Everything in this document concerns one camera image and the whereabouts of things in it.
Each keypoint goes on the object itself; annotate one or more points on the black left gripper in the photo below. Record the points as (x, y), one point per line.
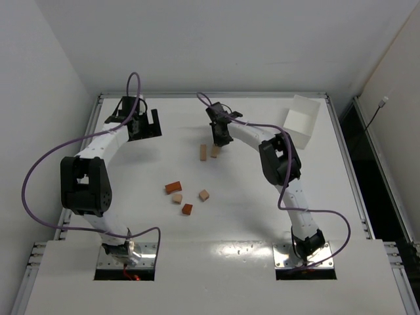
(148, 129)

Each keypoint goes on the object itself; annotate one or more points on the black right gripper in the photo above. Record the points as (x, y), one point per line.
(222, 138)

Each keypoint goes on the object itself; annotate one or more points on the light long wood block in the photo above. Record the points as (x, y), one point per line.
(214, 151)
(203, 152)

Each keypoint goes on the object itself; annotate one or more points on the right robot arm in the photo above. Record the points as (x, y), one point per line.
(281, 167)

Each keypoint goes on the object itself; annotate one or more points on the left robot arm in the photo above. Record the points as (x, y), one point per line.
(84, 182)

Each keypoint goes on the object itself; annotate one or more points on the dark brown arch block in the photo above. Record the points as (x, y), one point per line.
(173, 187)

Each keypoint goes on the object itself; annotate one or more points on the light wood cube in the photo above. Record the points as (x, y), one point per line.
(203, 195)
(177, 198)

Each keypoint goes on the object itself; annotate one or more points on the dark brown wood cube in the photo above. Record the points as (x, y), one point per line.
(187, 209)

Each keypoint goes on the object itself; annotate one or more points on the white storage box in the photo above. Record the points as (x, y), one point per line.
(301, 119)

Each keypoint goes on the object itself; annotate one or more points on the aluminium table frame rail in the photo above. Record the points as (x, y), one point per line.
(235, 94)

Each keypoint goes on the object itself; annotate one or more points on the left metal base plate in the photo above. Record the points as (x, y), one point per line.
(144, 256)

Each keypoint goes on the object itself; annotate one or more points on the metal base plate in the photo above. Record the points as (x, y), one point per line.
(144, 256)
(285, 258)

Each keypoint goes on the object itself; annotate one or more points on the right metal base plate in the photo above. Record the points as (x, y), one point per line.
(285, 258)

